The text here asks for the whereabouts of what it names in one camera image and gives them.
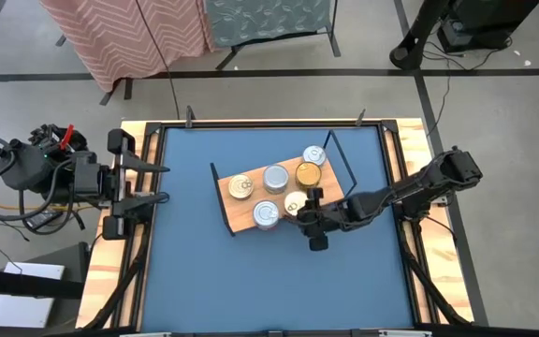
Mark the silver can teal label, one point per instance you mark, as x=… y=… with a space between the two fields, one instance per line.
x=314 y=155

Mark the black aluminium table frame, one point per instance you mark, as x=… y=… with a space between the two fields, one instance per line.
x=269 y=124

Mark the black tower stand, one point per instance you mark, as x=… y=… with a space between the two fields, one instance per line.
x=410 y=54

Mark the black metal cloth rack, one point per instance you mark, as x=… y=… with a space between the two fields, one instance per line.
x=332 y=42
x=128 y=89

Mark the black computer case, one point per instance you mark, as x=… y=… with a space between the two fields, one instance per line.
x=485 y=23

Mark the black beam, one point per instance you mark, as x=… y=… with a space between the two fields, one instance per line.
x=26 y=284

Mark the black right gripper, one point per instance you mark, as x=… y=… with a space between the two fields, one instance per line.
x=328 y=215

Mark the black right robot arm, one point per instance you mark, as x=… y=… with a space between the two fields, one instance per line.
x=414 y=187

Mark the green leaf-print cloth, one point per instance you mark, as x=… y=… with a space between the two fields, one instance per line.
x=269 y=19

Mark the red tape tag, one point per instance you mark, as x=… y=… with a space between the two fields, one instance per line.
x=67 y=136

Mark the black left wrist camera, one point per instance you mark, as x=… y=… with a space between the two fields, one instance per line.
x=87 y=178

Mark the black power brick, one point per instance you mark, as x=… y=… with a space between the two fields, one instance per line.
x=47 y=221

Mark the small silver can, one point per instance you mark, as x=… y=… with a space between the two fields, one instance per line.
x=266 y=213

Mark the beige-lid can blue pink label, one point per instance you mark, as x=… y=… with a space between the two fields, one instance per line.
x=241 y=186

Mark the pink chevron cloth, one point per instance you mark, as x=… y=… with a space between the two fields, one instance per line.
x=124 y=37

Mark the pull-tab can blue red label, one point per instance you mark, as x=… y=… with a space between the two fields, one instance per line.
x=293 y=201

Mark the silver can Bumble Bee label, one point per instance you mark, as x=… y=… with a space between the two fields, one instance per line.
x=276 y=177

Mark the white flat box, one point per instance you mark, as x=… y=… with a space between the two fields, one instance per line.
x=17 y=311

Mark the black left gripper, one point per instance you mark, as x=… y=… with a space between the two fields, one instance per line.
x=119 y=182

